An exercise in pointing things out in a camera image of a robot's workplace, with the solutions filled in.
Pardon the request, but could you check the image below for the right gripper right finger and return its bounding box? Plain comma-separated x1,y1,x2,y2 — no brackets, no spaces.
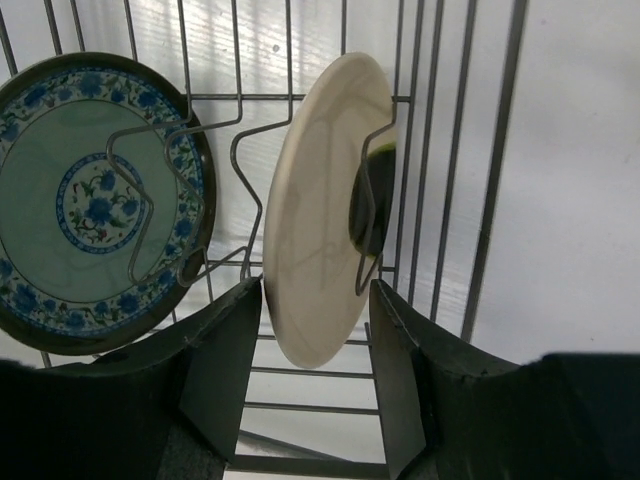
369,280,639,479

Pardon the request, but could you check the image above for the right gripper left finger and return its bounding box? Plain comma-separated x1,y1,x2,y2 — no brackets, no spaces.
1,278,262,479

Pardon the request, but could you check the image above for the cream plate with dark edge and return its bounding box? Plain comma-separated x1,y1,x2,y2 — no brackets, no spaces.
263,52,397,369

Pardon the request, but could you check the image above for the green rimmed white plate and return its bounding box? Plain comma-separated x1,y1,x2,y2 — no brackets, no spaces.
1,52,217,356

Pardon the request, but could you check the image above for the metal wire dish rack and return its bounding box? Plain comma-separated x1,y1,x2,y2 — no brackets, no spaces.
0,0,530,474

